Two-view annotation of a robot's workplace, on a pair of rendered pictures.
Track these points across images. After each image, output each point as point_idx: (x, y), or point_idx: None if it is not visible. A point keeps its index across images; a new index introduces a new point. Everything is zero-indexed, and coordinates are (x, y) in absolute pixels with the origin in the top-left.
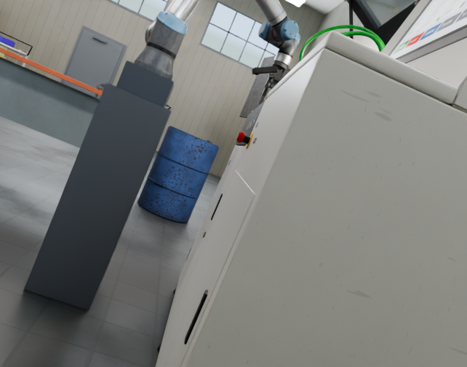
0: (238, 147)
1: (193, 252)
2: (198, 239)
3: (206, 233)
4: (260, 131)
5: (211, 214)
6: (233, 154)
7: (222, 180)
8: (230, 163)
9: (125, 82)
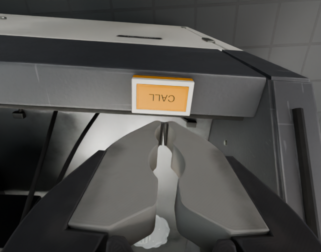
0: None
1: (109, 23)
2: (110, 24)
3: None
4: None
5: (45, 23)
6: (95, 37)
7: (111, 31)
8: (67, 32)
9: None
